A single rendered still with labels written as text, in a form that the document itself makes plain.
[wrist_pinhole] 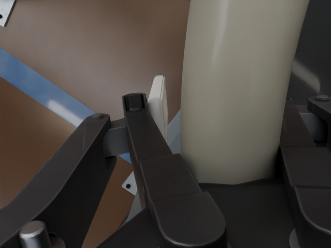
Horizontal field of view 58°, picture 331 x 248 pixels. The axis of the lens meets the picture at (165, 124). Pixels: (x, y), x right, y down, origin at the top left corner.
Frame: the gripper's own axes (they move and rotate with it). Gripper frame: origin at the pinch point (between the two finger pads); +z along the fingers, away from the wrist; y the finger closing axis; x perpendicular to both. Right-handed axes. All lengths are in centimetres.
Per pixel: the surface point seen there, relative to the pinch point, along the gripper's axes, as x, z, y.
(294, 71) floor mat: -15, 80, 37
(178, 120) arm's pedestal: -30, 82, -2
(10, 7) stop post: 13, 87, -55
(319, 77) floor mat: -17, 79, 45
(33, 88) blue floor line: -15, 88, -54
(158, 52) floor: -6, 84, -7
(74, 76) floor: -12, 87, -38
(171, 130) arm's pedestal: -34, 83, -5
